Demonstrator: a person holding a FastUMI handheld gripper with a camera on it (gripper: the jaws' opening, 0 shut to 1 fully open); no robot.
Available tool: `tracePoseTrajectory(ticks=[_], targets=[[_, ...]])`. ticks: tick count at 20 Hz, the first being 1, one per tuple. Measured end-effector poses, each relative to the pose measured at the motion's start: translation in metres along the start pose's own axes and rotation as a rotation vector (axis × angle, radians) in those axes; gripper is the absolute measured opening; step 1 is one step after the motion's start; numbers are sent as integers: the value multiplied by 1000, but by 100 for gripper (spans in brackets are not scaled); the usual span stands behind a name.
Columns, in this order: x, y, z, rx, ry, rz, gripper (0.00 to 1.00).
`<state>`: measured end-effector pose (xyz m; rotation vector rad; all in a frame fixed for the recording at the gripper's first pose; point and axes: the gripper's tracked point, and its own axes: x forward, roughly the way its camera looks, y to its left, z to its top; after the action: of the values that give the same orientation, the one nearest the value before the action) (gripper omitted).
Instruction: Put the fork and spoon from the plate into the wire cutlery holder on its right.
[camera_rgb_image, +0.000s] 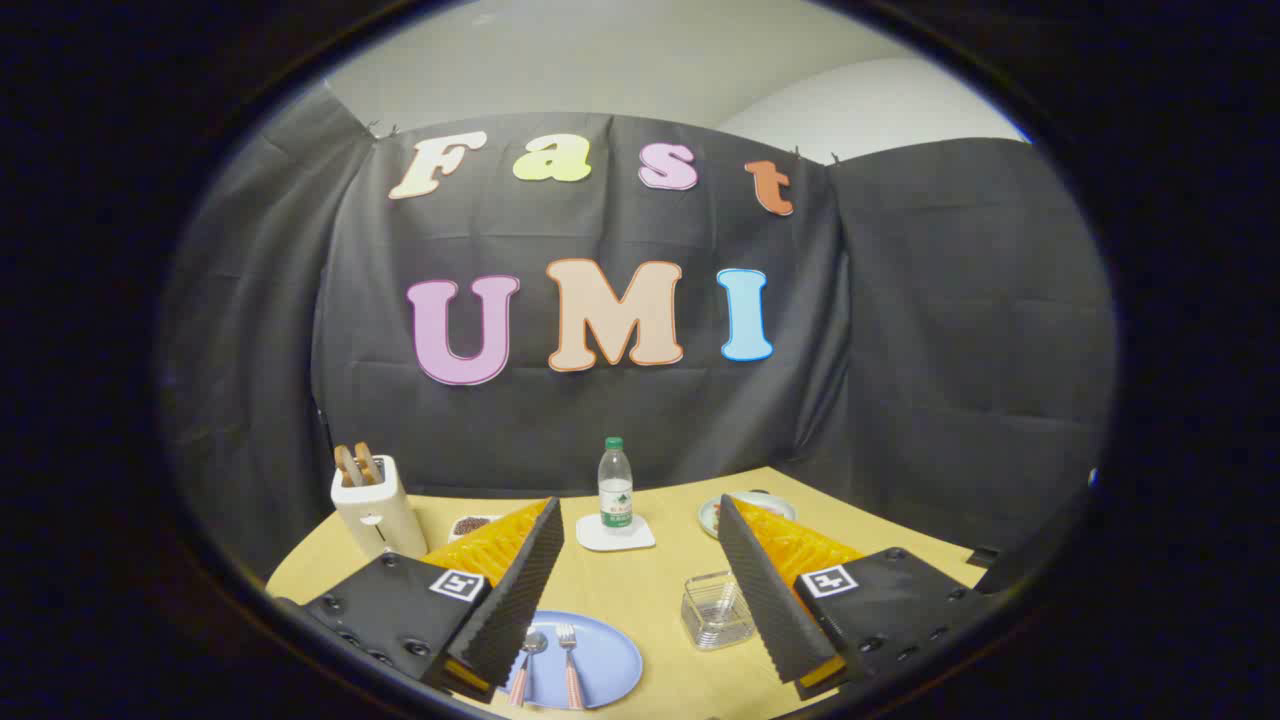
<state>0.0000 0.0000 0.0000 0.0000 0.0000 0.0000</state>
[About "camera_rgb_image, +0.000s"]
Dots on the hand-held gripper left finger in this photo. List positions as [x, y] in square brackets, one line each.
[520, 600]

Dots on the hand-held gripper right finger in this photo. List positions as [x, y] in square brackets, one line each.
[765, 600]

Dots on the square metal drain basket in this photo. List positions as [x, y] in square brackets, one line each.
[715, 615]

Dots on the white divided grain dish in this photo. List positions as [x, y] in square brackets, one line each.
[470, 525]

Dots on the pale green food plate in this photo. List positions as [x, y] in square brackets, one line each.
[708, 516]

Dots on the blue plate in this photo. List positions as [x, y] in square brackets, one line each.
[610, 660]

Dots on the white square coaster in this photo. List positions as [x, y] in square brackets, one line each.
[640, 538]

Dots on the clear water bottle green cap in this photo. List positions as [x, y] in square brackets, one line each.
[615, 490]

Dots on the cream toaster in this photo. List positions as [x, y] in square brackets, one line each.
[375, 510]

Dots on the toast slice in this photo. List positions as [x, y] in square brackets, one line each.
[367, 462]
[345, 468]

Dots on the black table clamp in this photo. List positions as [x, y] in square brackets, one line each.
[984, 557]

